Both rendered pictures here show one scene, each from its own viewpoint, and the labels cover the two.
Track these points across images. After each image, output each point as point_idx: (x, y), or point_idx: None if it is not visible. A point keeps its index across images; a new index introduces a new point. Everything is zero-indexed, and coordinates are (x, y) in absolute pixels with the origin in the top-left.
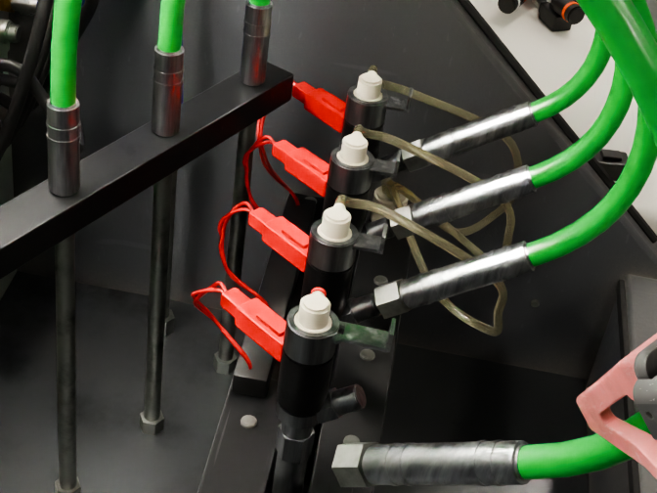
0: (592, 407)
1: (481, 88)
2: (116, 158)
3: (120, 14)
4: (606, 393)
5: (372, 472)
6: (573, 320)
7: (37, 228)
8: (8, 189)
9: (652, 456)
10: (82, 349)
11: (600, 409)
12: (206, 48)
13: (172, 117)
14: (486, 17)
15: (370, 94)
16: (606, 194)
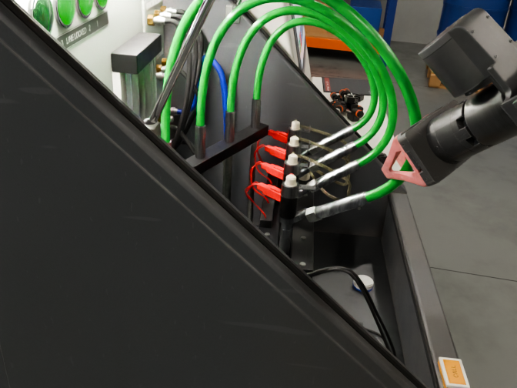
0: (386, 168)
1: (332, 127)
2: (215, 148)
3: (205, 113)
4: (390, 158)
5: (318, 213)
6: (373, 213)
7: (194, 167)
8: None
9: (405, 174)
10: None
11: (388, 167)
12: (235, 122)
13: (231, 135)
14: None
15: (296, 127)
16: (380, 162)
